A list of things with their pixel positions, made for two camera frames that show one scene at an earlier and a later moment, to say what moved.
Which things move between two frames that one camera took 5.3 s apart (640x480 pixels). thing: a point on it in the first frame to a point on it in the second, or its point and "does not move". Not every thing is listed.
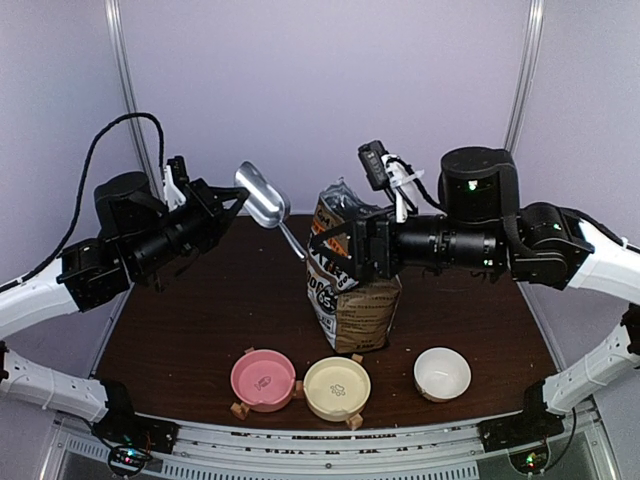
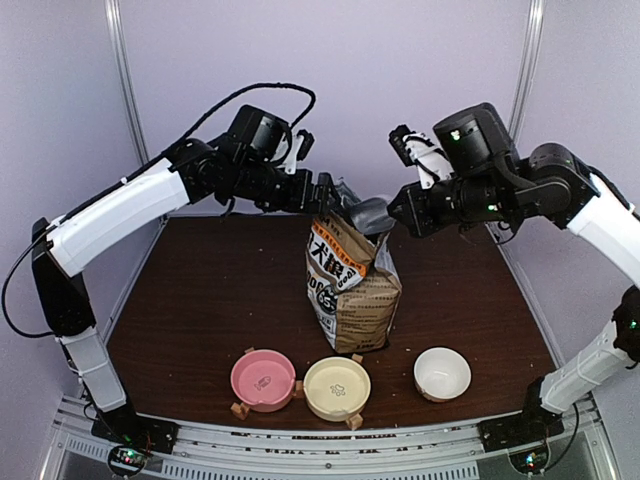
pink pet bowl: [263, 379] does not move
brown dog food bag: [356, 317] does not move
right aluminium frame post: [523, 85] does not move
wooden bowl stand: [355, 421] does not move
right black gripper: [361, 232] to [417, 217]
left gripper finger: [227, 215] to [333, 196]
